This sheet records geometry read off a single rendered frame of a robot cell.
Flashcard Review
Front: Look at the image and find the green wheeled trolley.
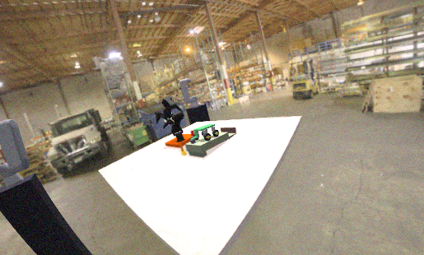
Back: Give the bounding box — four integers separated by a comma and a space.
190, 124, 219, 141

